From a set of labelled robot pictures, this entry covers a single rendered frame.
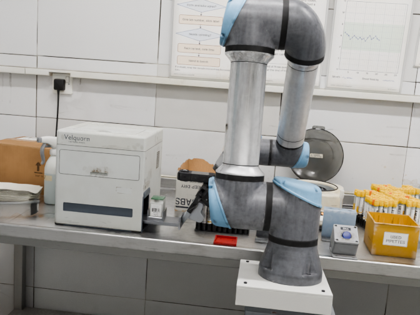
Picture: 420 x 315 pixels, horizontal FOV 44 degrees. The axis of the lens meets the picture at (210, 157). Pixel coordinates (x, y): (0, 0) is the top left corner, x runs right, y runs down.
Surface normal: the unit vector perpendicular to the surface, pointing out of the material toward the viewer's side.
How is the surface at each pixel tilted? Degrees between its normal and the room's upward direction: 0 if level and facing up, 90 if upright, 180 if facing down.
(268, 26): 100
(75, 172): 90
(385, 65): 94
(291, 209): 81
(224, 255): 90
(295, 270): 68
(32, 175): 92
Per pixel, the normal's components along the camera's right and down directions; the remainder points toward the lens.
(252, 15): -0.04, -0.03
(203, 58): -0.11, 0.22
